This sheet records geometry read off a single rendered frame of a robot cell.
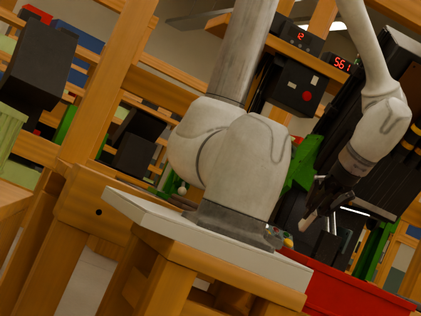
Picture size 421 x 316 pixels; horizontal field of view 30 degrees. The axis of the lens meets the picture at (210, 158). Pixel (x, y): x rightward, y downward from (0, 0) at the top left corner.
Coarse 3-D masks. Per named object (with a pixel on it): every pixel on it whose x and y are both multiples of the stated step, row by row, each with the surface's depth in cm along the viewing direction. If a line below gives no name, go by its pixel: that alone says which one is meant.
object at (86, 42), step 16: (0, 0) 876; (16, 0) 882; (16, 16) 873; (48, 16) 894; (80, 32) 909; (0, 48) 877; (96, 48) 920; (0, 80) 882; (80, 80) 917; (80, 96) 910; (48, 112) 909; (64, 112) 915; (0, 176) 895; (16, 176) 902; (32, 176) 908; (32, 192) 906
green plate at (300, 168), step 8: (312, 136) 246; (320, 136) 241; (304, 144) 247; (312, 144) 242; (320, 144) 242; (296, 152) 248; (304, 152) 242; (312, 152) 240; (296, 160) 243; (304, 160) 239; (312, 160) 241; (296, 168) 239; (304, 168) 241; (312, 168) 241; (288, 176) 240; (296, 176) 240; (304, 176) 241; (312, 176) 241; (296, 184) 244; (304, 184) 241
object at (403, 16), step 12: (372, 0) 284; (384, 0) 284; (396, 0) 285; (408, 0) 287; (420, 0) 288; (384, 12) 291; (396, 12) 286; (408, 12) 287; (420, 12) 288; (408, 24) 292; (420, 24) 289
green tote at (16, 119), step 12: (0, 108) 149; (12, 108) 163; (0, 120) 157; (12, 120) 171; (24, 120) 189; (0, 132) 162; (12, 132) 179; (0, 144) 170; (12, 144) 187; (0, 156) 178; (0, 168) 187
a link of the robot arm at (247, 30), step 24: (240, 0) 188; (264, 0) 187; (240, 24) 187; (264, 24) 188; (240, 48) 186; (216, 72) 188; (240, 72) 186; (216, 96) 187; (240, 96) 187; (192, 120) 186; (216, 120) 183; (168, 144) 193; (192, 144) 182; (192, 168) 182
